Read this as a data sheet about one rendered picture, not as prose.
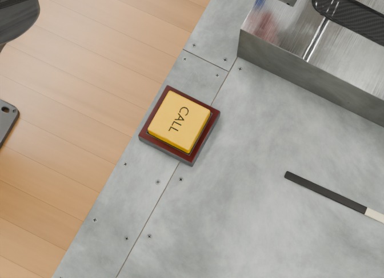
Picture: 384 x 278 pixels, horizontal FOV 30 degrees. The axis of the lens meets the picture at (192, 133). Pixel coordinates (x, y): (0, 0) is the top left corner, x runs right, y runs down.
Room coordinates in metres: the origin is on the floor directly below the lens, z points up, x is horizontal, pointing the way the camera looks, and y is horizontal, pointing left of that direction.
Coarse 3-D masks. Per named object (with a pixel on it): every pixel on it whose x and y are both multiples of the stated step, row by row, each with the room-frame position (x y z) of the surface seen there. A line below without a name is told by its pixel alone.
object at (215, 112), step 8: (168, 88) 0.31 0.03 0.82; (184, 96) 0.30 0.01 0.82; (160, 104) 0.29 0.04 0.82; (200, 104) 0.29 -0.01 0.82; (152, 112) 0.28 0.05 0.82; (216, 112) 0.28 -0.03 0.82; (144, 128) 0.26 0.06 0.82; (208, 128) 0.26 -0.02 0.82; (144, 136) 0.25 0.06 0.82; (160, 144) 0.24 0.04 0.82; (200, 144) 0.24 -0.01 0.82; (176, 152) 0.23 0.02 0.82; (192, 152) 0.23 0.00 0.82; (192, 160) 0.22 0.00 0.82
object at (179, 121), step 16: (176, 96) 0.30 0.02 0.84; (160, 112) 0.28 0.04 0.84; (176, 112) 0.28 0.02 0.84; (192, 112) 0.27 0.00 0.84; (208, 112) 0.27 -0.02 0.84; (160, 128) 0.25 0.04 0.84; (176, 128) 0.25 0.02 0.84; (192, 128) 0.25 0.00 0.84; (176, 144) 0.23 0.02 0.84; (192, 144) 0.23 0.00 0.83
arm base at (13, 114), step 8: (0, 104) 0.31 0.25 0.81; (8, 104) 0.30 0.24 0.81; (0, 112) 0.29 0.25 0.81; (8, 112) 0.29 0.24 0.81; (16, 112) 0.29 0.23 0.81; (0, 120) 0.28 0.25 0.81; (8, 120) 0.28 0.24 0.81; (16, 120) 0.28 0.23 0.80; (0, 128) 0.27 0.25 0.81; (8, 128) 0.27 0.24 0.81; (0, 136) 0.26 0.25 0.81; (0, 144) 0.25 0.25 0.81
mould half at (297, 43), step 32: (256, 0) 0.40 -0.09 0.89; (256, 32) 0.36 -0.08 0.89; (288, 32) 0.36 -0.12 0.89; (320, 32) 0.36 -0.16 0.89; (352, 32) 0.35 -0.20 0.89; (256, 64) 0.35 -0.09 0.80; (288, 64) 0.33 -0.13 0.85; (320, 64) 0.31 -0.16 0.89; (352, 64) 0.31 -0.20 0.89; (320, 96) 0.30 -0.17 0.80; (352, 96) 0.28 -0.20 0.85
